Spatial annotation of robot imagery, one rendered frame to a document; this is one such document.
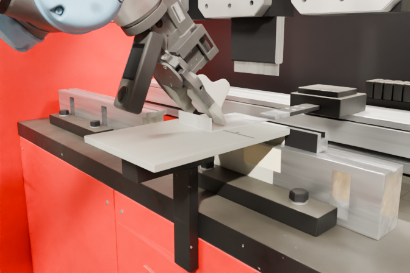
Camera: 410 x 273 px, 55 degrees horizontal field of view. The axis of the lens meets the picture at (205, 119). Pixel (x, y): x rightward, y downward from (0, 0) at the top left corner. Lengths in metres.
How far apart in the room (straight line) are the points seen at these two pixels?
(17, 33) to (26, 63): 0.90
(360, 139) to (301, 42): 0.47
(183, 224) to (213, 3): 0.37
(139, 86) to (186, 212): 0.21
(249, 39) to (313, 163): 0.24
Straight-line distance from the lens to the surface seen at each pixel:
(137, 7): 0.53
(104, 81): 1.48
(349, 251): 0.57
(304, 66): 1.24
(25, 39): 0.48
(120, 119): 1.02
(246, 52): 0.70
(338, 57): 1.18
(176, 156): 0.49
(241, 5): 0.66
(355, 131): 0.87
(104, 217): 0.93
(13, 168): 1.41
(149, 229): 0.77
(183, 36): 0.58
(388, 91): 0.98
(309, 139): 0.63
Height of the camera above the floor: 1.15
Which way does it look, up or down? 12 degrees down
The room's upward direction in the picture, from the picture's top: straight up
